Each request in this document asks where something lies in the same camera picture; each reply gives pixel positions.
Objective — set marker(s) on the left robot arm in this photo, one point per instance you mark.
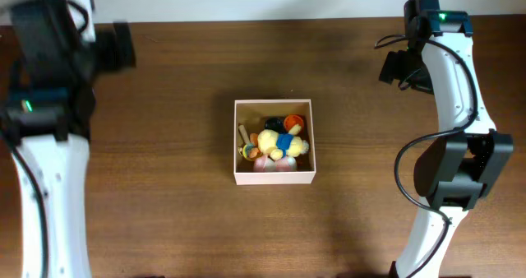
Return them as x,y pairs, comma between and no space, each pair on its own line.
45,123

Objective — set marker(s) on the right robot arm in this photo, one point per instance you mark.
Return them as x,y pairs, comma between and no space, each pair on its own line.
443,174

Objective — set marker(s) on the yellow rattle drum wooden handle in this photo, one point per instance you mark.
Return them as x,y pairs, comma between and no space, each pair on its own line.
249,150

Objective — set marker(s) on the open cardboard box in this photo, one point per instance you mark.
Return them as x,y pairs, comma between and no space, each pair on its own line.
252,114

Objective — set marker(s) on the pink toy duck with hat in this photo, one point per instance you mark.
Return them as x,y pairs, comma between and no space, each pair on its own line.
265,164

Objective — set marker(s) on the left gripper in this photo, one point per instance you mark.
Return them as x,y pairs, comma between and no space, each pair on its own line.
119,41

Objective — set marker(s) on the orange ribbed round ball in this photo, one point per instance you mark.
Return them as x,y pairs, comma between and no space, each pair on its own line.
293,122

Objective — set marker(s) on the yellow plush duck blue vest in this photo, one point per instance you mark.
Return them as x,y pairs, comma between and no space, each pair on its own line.
280,145

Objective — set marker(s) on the black round cap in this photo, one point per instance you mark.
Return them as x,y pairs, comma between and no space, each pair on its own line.
275,124

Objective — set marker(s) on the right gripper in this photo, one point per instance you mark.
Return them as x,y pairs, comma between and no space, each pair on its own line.
392,68

